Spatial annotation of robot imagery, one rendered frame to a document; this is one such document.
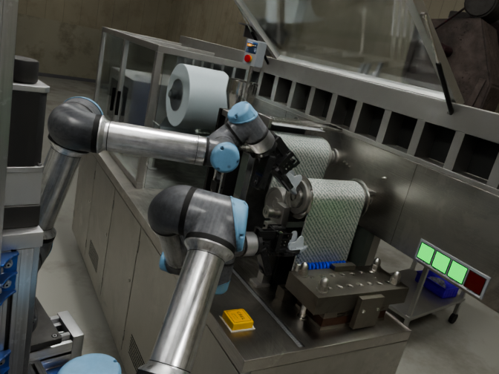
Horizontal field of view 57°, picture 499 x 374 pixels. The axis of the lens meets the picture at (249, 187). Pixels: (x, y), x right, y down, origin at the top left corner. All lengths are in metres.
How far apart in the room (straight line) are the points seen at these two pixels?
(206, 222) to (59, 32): 11.27
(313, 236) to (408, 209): 0.33
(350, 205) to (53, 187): 0.94
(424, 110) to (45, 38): 10.96
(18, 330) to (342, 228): 1.04
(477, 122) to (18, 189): 1.22
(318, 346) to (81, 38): 11.38
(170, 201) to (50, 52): 11.18
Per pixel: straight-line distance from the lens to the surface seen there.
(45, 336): 1.43
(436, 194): 1.56
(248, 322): 1.40
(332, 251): 1.64
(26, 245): 0.99
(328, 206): 1.54
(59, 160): 1.34
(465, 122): 1.53
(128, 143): 1.17
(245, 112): 1.28
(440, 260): 1.55
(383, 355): 1.68
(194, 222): 1.01
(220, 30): 11.52
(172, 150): 1.16
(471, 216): 1.49
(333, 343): 1.48
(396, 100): 1.71
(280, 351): 1.37
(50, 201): 1.39
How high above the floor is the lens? 1.68
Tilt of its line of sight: 16 degrees down
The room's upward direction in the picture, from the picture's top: 13 degrees clockwise
